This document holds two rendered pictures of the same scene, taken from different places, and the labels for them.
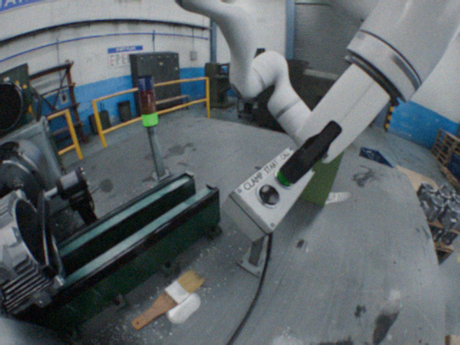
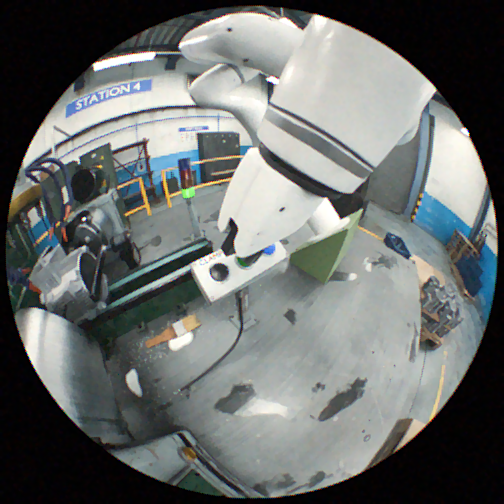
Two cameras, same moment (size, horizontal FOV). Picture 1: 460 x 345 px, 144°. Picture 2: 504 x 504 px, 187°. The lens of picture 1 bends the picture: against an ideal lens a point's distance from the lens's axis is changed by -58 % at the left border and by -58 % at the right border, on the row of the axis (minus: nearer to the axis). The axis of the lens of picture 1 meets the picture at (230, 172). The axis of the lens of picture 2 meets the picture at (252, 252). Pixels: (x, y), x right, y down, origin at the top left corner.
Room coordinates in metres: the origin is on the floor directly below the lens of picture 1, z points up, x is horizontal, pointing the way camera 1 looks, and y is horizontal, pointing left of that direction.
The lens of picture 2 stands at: (0.04, -0.13, 1.24)
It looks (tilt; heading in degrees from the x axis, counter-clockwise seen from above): 39 degrees down; 12
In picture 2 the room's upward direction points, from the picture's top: straight up
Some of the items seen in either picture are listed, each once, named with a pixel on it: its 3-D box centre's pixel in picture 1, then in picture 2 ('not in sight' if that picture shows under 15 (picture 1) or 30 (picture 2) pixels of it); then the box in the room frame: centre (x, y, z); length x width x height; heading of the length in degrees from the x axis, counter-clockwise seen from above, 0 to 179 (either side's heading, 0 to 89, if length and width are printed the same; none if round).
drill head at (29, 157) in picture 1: (16, 179); (89, 235); (0.22, 0.67, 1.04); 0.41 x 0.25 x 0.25; 51
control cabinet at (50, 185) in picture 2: not in sight; (69, 213); (0.73, 3.87, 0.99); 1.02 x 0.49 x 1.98; 147
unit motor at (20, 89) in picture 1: (24, 127); (99, 196); (0.44, 0.88, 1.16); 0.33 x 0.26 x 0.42; 51
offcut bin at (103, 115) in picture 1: (98, 116); (169, 182); (3.89, 3.44, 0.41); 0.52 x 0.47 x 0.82; 147
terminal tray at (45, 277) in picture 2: not in sight; (50, 270); (-0.02, 0.44, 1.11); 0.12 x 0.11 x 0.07; 141
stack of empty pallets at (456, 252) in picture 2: (450, 151); (461, 251); (2.47, -6.62, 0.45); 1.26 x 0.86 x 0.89; 147
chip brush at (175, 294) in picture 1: (167, 300); (172, 332); (0.11, 0.14, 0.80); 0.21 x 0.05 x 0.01; 141
